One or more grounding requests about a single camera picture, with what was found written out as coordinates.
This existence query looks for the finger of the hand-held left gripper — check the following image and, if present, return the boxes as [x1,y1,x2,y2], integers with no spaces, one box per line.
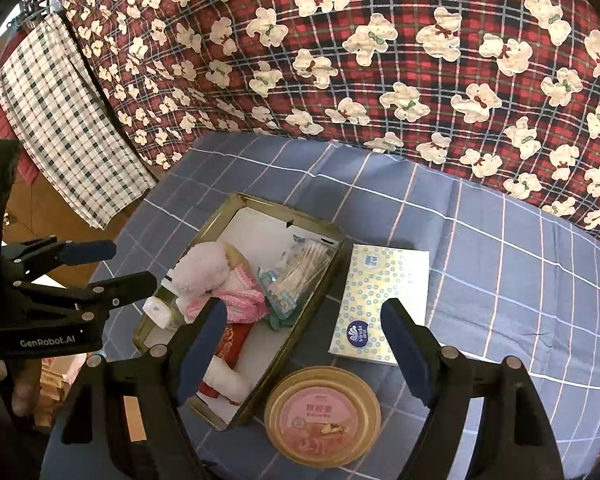
[12,270,159,333]
[2,237,118,286]

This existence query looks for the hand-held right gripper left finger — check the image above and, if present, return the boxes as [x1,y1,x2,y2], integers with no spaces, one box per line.
[42,299,231,480]

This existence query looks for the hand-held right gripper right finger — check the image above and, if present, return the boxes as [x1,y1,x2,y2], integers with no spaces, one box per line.
[380,298,566,480]

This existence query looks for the white sponge block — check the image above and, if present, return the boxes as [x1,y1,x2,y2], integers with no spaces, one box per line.
[142,292,187,332]

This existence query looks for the pink patterned cloth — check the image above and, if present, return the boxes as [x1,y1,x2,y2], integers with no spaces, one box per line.
[177,265,271,326]

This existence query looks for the teal cloth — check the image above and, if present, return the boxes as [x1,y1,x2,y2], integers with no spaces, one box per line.
[267,310,295,331]

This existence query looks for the tan cloth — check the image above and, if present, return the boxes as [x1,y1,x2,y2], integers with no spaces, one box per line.
[222,242,253,276]

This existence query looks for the clear bag of cotton swabs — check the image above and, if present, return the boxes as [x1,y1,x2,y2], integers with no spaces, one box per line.
[257,232,333,321]

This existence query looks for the gold metal tray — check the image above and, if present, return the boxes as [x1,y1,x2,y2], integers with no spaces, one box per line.
[132,191,345,432]

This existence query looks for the person's left hand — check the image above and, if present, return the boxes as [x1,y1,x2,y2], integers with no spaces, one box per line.
[0,347,43,418]

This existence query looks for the yellow printed tissue pack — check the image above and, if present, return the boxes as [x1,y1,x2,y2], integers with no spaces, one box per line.
[328,244,431,365]

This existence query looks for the round gold tin pink lid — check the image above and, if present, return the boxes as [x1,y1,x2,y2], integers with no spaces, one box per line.
[264,366,382,470]

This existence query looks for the green checked towel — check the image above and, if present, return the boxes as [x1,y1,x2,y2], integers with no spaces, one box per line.
[0,12,158,231]

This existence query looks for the blue checked bed sheet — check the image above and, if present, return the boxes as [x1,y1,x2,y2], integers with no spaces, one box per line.
[42,130,600,480]

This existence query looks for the red plaid bear blanket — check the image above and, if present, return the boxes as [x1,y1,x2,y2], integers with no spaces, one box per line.
[60,0,600,253]

